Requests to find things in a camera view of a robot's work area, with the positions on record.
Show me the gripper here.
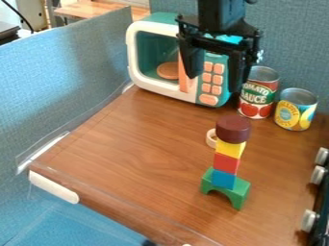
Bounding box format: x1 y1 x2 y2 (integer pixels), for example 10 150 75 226
174 13 264 94

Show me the red tomato sauce can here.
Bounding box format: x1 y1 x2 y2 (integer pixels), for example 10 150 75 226
236 65 282 120

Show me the toy microwave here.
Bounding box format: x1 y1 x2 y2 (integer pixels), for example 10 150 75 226
124 12 236 109

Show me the yellow cube block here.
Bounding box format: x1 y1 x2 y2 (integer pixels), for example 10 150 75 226
213 137 248 160

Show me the yellow can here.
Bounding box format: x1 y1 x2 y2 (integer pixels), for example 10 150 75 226
273 86 320 132

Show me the red cube block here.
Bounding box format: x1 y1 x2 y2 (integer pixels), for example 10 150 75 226
212 152 243 175

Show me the blue cube block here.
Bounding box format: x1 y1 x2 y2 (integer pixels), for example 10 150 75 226
209 168 239 191

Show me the wooden desk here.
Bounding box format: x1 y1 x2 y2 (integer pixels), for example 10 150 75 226
52 0 152 23

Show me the green arch block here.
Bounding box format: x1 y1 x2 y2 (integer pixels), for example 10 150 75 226
199 165 254 211

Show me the toy stove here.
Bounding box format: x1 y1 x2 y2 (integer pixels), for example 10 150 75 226
299 145 329 246

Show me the beige ring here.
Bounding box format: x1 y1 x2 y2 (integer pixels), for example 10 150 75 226
204 127 221 149

